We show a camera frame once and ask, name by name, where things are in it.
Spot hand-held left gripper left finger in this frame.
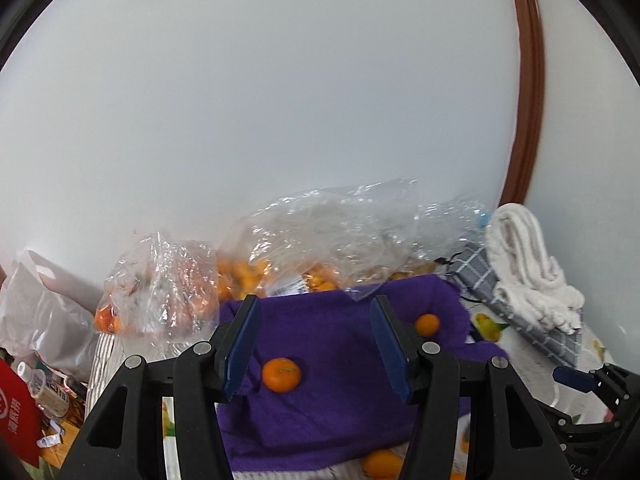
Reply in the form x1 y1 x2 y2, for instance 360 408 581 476
59 295 262 480

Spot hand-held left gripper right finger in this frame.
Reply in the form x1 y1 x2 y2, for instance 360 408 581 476
369 295 573 480

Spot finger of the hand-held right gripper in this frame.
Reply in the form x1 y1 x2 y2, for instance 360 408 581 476
552 361 637 413
534 399 623 480

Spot large tangerine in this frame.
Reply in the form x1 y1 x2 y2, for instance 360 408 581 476
262 357 303 393

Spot small round tangerine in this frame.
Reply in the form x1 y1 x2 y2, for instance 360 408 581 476
414 313 441 338

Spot grey checkered cloth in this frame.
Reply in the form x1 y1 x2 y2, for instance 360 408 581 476
445 242 586 368

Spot purple towel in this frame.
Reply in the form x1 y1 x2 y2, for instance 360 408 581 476
212 274 511 473

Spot pile of bagged kumquats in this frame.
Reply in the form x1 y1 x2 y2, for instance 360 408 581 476
216 255 437 298

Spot white paper label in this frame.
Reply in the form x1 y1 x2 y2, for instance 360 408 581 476
266 277 307 297

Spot white towel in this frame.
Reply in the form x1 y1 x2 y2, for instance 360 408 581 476
485 202 586 333

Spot pile of bagged tangerines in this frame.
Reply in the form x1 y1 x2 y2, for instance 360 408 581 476
94 255 222 337

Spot wide clear plastic bag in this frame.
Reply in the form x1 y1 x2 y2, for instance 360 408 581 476
217 177 493 303

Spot printed snack packet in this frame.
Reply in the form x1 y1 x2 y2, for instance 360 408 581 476
34 374 78 420

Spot white plastic bag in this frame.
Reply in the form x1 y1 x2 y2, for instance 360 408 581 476
0 247 108 383

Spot small white capped bottle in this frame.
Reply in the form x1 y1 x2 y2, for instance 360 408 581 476
16 361 48 397

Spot red packet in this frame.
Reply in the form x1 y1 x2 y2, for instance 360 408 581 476
0 359 45 467

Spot brown wooden door frame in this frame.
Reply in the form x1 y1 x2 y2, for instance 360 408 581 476
497 0 546 208

